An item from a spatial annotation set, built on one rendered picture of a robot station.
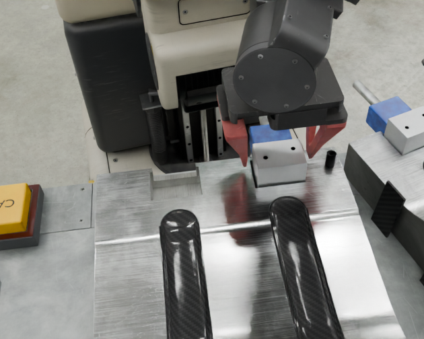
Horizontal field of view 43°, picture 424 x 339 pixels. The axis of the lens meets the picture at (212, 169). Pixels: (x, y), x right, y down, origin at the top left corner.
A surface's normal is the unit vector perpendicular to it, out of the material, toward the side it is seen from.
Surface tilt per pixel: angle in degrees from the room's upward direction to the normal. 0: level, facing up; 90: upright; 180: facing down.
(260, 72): 90
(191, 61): 98
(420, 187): 0
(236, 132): 0
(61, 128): 0
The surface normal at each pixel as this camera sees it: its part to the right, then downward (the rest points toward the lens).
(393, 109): -0.04, -0.66
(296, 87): -0.17, 0.74
